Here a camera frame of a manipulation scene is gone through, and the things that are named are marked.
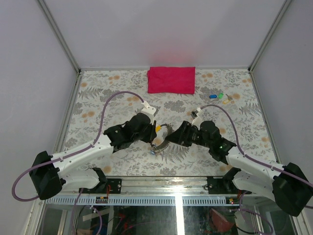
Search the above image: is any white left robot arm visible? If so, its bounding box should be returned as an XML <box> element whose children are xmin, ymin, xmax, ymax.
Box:
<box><xmin>29</xmin><ymin>113</ymin><xmax>157</xmax><ymax>200</ymax></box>

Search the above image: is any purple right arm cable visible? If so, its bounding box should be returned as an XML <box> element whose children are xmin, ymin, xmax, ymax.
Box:
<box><xmin>199</xmin><ymin>104</ymin><xmax>313</xmax><ymax>235</ymax></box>

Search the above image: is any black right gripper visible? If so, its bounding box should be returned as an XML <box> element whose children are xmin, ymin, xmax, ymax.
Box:
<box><xmin>165</xmin><ymin>121</ymin><xmax>212</xmax><ymax>149</ymax></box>

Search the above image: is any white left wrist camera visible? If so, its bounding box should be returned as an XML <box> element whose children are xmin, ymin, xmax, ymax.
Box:
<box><xmin>140</xmin><ymin>100</ymin><xmax>156</xmax><ymax>124</ymax></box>

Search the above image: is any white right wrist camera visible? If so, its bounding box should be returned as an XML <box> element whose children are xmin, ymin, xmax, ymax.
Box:
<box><xmin>191</xmin><ymin>107</ymin><xmax>202</xmax><ymax>126</ymax></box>

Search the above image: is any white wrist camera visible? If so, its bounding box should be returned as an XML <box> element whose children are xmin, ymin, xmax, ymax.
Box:
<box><xmin>140</xmin><ymin>100</ymin><xmax>156</xmax><ymax>124</ymax></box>
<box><xmin>191</xmin><ymin>107</ymin><xmax>202</xmax><ymax>126</ymax></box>

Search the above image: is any metal keyring hoop yellow handle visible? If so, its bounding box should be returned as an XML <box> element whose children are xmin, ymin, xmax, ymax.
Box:
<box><xmin>150</xmin><ymin>124</ymin><xmax>174</xmax><ymax>156</ymax></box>

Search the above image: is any pink folded cloth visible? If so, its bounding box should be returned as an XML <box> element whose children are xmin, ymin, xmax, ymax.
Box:
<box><xmin>147</xmin><ymin>67</ymin><xmax>196</xmax><ymax>94</ymax></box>

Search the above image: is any loose key yellow tag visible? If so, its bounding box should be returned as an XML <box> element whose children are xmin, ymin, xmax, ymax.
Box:
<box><xmin>223</xmin><ymin>94</ymin><xmax>232</xmax><ymax>104</ymax></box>

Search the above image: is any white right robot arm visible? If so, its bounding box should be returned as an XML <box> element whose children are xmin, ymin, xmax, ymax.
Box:
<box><xmin>165</xmin><ymin>121</ymin><xmax>313</xmax><ymax>217</ymax></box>

